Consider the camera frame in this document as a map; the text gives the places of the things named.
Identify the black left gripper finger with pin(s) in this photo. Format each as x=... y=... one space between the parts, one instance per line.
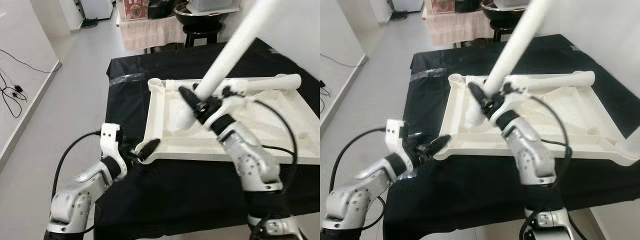
x=440 y=144
x=149 y=147

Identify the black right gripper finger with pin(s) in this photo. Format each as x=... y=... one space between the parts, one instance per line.
x=510 y=89
x=478 y=96
x=189 y=100
x=228 y=91

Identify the white plastic table top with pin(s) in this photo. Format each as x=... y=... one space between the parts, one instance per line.
x=270 y=135
x=575 y=125

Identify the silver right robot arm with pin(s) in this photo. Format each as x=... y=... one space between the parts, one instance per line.
x=255 y=165
x=535 y=155

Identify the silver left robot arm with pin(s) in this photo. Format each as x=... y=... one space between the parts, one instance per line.
x=80 y=195
x=360 y=195

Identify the black tablecloth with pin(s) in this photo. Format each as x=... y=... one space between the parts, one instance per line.
x=175 y=185
x=475 y=190

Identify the clear tape strip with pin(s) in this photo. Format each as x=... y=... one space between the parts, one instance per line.
x=127 y=79
x=430 y=75

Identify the small grey tape patch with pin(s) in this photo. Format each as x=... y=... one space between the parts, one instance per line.
x=575 y=48
x=275 y=51

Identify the clear plastic container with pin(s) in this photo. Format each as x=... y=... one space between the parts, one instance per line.
x=512 y=2
x=212 y=4

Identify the black bag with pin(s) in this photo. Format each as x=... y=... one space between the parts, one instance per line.
x=467 y=4
x=161 y=7

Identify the small black power adapter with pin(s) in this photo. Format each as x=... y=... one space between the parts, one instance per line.
x=19 y=89
x=322 y=85

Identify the red food poster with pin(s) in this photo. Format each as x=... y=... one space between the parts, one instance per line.
x=442 y=4
x=136 y=9

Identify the small black floor object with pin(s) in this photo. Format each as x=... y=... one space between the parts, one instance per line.
x=400 y=15
x=90 y=22

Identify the white appliance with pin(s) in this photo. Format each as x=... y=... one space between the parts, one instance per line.
x=97 y=7
x=407 y=4

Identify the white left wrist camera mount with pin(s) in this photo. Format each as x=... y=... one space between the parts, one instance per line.
x=110 y=142
x=396 y=135

